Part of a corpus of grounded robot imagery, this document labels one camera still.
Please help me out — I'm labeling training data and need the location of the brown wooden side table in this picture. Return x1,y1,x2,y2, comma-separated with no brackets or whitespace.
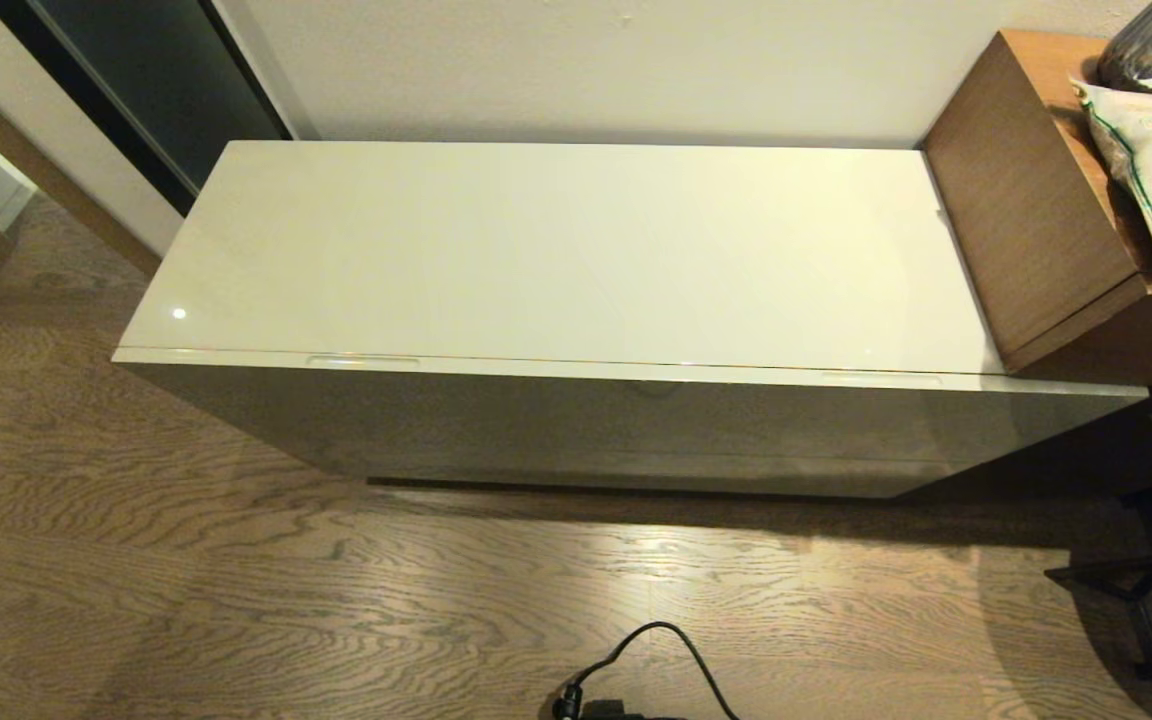
921,28,1152,391

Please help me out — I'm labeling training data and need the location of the dark sliding door panel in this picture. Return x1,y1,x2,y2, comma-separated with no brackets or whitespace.
0,0,295,216

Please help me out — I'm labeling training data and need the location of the glossy white low cabinet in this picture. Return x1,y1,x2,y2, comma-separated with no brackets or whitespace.
114,140,1005,376

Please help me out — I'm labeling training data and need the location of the black power cable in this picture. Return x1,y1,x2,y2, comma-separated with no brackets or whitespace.
551,621,742,720

